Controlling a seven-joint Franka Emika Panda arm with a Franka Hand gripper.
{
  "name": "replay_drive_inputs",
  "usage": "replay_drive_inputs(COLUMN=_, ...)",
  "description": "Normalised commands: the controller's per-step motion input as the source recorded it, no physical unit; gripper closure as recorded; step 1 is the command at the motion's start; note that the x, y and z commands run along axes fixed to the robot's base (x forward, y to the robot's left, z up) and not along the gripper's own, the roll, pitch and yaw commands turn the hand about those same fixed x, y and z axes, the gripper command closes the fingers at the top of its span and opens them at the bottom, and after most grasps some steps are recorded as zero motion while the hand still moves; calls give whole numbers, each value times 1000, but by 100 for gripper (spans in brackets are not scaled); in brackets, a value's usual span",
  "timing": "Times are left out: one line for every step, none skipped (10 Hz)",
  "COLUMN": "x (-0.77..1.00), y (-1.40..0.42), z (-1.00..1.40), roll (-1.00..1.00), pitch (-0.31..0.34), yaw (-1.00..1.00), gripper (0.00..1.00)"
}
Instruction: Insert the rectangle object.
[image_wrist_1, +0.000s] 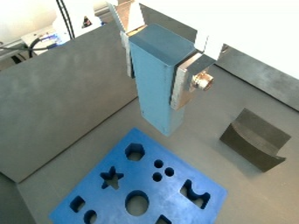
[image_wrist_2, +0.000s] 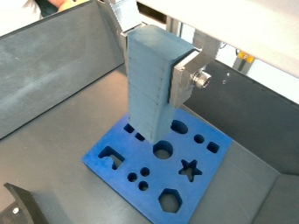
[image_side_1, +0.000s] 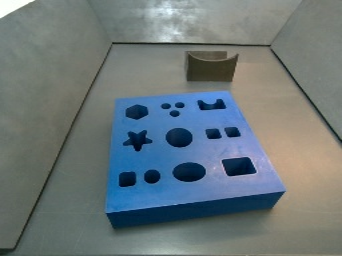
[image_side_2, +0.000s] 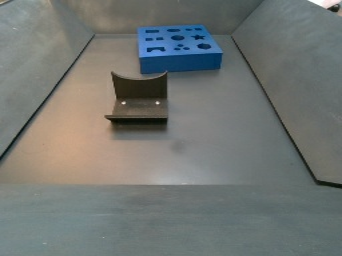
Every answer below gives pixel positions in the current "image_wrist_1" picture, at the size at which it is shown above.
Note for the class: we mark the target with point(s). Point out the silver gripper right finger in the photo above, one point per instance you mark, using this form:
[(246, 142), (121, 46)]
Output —
[(192, 75)]

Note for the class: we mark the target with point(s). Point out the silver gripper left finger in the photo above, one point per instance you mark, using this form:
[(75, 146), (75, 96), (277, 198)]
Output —
[(130, 21)]

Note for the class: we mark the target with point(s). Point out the blue rectangular block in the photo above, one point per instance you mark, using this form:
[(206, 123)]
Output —
[(158, 51)]

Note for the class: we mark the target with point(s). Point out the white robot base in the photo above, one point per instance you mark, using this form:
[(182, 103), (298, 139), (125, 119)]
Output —
[(37, 25)]

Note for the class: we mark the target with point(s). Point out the dark grey curved block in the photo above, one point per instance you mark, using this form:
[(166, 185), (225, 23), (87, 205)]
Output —
[(257, 140)]

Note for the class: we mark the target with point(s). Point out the blue shape sorter board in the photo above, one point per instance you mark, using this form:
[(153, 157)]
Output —
[(142, 185)]

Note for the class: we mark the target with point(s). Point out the grey back wall panel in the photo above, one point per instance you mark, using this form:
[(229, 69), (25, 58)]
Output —
[(253, 34)]

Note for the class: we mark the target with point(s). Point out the grey wall panel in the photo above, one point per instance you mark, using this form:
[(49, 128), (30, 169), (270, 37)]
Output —
[(57, 96), (253, 34)]

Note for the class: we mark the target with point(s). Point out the grey left wall panel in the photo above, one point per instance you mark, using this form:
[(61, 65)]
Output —
[(57, 96)]

